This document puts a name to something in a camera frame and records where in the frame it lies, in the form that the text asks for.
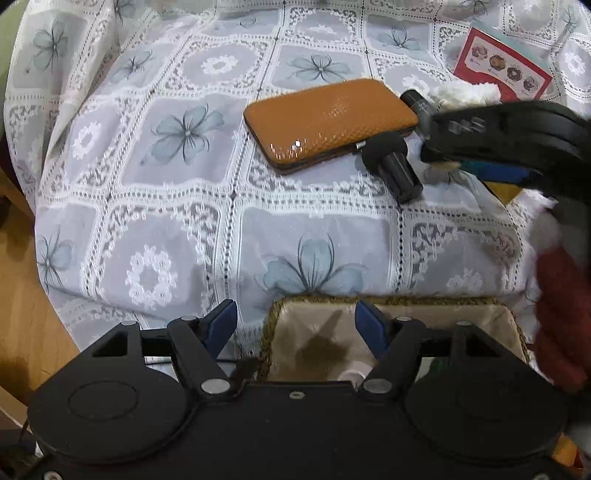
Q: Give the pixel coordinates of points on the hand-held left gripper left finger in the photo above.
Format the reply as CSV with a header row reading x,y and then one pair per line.
x,y
219,325

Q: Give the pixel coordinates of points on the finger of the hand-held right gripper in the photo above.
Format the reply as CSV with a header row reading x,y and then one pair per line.
x,y
508,174
498,134

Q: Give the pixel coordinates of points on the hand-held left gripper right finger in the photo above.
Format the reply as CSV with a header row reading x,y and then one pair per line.
x,y
371,325

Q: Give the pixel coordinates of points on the white fluffy plush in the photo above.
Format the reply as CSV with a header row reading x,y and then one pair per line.
x,y
466,94

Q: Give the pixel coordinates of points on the woven basket with fabric liner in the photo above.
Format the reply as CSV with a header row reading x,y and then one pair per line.
x,y
314,337

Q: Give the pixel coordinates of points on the dark grey tube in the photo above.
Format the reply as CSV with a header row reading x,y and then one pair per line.
x,y
418,108

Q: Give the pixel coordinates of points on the black foam-tipped cylinder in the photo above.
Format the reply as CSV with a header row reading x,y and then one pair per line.
x,y
392,164

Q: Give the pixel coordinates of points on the yellow box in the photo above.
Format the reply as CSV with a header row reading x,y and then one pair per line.
x,y
501,191

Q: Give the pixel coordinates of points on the red and teal printed box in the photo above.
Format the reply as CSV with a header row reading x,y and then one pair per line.
x,y
503,60

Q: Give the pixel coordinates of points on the white floral lace cloth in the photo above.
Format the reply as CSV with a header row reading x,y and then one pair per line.
x,y
184,207

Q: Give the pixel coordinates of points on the brown wallet case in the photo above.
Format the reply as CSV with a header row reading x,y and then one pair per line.
x,y
323,120

